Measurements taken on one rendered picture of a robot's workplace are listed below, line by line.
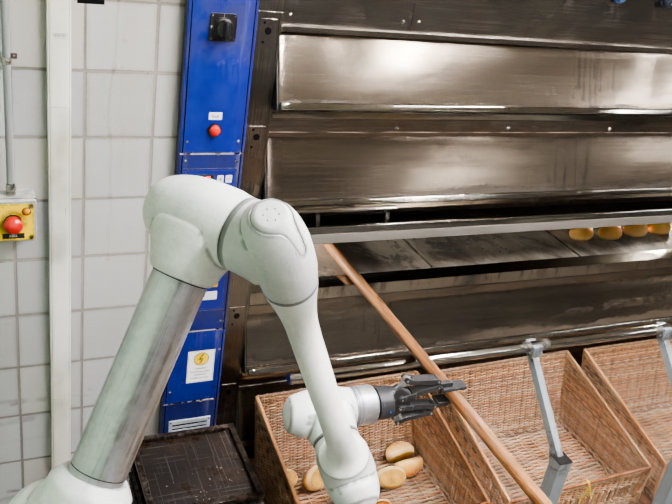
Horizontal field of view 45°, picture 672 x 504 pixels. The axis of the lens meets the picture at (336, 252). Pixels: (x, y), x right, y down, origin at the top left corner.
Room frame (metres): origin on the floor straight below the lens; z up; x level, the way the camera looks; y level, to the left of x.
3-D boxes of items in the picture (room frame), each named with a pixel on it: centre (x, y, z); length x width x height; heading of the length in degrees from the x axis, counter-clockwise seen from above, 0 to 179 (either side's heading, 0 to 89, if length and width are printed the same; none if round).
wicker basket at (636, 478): (2.11, -0.73, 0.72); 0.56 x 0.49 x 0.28; 119
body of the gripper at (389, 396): (1.52, -0.18, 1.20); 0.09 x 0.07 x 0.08; 117
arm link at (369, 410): (1.48, -0.11, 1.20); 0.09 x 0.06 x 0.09; 27
